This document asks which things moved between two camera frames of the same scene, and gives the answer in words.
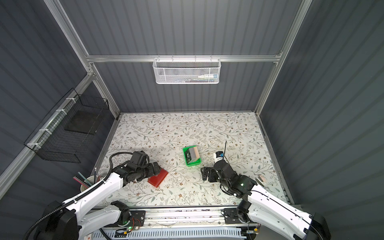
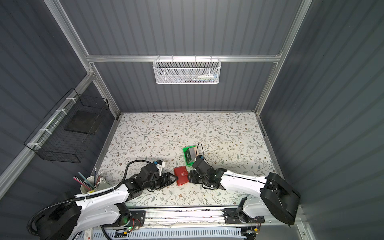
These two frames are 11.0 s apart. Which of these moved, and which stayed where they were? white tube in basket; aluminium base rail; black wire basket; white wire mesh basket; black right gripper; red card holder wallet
Moved: red card holder wallet; black right gripper
Stayed: white wire mesh basket; aluminium base rail; black wire basket; white tube in basket
